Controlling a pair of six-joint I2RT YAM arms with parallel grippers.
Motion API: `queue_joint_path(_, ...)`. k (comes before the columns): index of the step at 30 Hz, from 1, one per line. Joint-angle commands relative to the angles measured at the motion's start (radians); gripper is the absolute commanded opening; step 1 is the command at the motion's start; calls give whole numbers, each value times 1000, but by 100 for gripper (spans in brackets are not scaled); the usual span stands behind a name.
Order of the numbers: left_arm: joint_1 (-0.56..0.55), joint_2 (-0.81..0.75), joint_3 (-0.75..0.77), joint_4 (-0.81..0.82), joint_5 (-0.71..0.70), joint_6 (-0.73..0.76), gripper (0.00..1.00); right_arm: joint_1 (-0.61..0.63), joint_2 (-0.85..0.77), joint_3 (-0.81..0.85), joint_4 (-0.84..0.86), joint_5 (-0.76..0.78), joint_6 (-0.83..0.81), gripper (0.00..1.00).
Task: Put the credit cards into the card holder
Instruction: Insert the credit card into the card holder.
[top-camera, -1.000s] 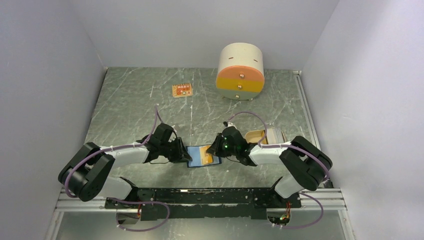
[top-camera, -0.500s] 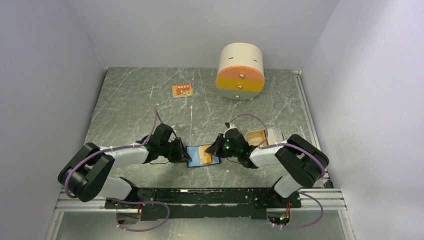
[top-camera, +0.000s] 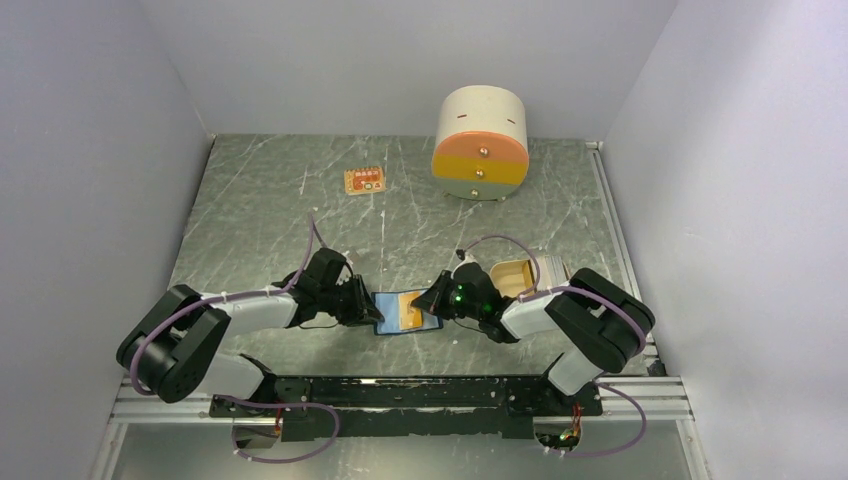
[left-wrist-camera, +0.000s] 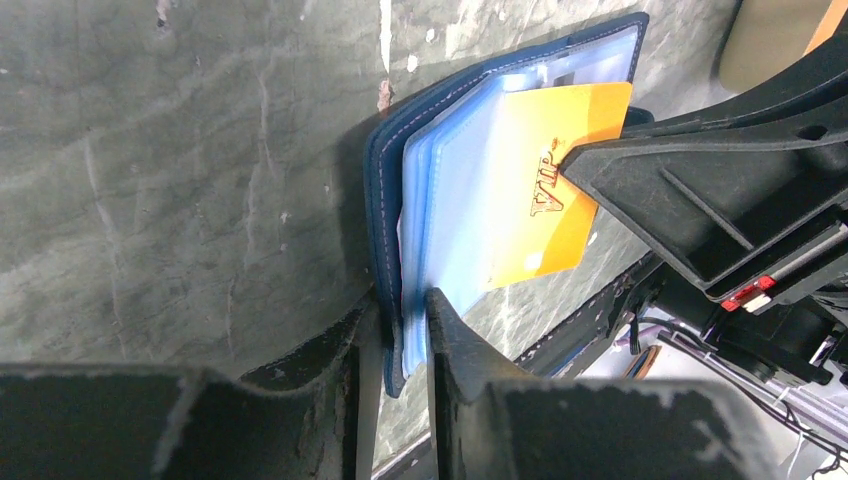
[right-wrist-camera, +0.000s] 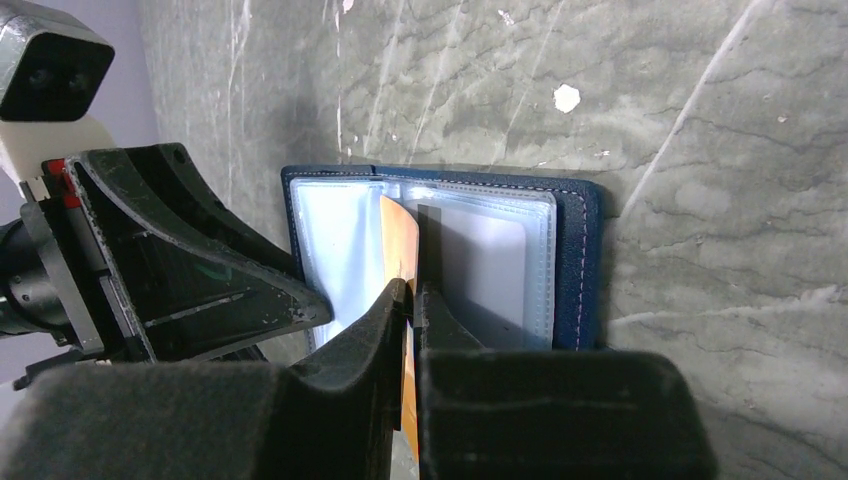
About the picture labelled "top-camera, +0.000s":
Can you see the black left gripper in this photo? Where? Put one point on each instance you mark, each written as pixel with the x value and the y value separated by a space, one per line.
pixel 363 309

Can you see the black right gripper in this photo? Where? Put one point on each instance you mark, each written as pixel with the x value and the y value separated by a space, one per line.
pixel 433 299

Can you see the blue card holder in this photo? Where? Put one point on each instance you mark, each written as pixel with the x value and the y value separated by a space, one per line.
pixel 387 303

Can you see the orange credit card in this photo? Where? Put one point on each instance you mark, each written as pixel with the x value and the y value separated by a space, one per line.
pixel 409 317

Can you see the stack of credit cards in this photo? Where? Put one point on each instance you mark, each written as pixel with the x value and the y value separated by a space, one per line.
pixel 548 271

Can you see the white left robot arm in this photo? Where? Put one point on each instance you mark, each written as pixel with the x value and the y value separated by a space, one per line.
pixel 174 350

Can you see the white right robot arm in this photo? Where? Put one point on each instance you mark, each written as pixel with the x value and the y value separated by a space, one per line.
pixel 606 326

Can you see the beige card tray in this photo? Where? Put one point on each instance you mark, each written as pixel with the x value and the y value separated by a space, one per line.
pixel 512 278

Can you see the orange patterned card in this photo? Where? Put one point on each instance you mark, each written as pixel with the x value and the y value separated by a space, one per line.
pixel 365 180

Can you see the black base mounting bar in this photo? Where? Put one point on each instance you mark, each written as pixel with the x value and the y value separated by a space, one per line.
pixel 316 406

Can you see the round pastel drawer cabinet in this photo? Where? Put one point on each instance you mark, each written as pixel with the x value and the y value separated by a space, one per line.
pixel 481 147

